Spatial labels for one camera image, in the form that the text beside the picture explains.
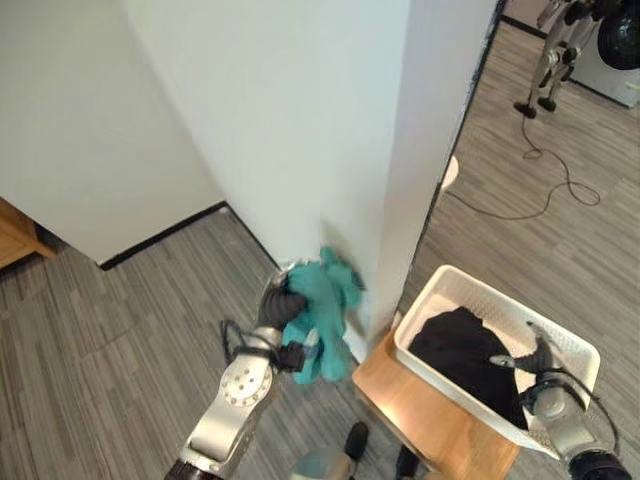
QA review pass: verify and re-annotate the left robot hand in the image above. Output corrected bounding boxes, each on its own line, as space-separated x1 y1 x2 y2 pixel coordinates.
257 258 321 372

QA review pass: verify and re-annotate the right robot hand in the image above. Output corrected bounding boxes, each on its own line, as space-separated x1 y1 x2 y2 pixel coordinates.
488 322 572 387

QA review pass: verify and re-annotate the teal cloth garment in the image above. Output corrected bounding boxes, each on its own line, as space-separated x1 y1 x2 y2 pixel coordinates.
280 245 367 386

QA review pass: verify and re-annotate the black cloth garment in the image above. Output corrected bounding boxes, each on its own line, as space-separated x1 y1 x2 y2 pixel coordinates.
408 306 532 432

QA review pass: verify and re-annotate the white plastic laundry basket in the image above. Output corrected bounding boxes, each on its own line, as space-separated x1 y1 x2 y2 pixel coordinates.
393 264 601 462

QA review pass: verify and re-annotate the wooden side table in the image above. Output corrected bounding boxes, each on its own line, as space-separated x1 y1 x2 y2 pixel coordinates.
352 327 521 480

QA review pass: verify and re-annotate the robot left dark foot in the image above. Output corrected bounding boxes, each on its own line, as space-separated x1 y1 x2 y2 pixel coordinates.
344 422 371 462

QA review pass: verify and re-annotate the robot dark foot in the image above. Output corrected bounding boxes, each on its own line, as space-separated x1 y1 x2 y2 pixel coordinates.
396 445 421 480
344 422 371 462

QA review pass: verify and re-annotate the robot silver left leg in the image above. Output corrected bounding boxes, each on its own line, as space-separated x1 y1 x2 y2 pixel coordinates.
291 448 354 480

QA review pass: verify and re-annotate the robot right dark foot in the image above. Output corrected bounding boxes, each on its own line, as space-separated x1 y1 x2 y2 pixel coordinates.
396 445 421 480

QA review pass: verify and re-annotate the white plastic object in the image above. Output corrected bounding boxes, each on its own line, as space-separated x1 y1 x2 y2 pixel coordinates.
443 155 461 192

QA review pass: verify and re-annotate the light wooden furniture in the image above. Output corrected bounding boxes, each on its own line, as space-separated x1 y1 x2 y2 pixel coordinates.
0 196 59 272

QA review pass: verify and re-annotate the white washing machine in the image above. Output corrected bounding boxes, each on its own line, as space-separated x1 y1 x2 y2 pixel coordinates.
569 0 640 109

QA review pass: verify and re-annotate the silver black humanoid robot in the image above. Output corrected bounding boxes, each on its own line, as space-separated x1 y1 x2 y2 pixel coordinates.
513 0 609 120

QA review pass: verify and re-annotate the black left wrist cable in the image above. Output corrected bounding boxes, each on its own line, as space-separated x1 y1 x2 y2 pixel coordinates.
219 318 282 374

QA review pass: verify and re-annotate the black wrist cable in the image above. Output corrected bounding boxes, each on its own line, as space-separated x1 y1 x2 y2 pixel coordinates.
549 368 625 454
219 318 282 374

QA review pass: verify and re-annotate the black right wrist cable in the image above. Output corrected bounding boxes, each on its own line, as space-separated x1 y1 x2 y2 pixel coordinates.
549 368 625 454

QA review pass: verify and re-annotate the black floor cable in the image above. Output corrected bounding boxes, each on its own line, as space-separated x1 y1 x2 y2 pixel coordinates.
444 110 602 222

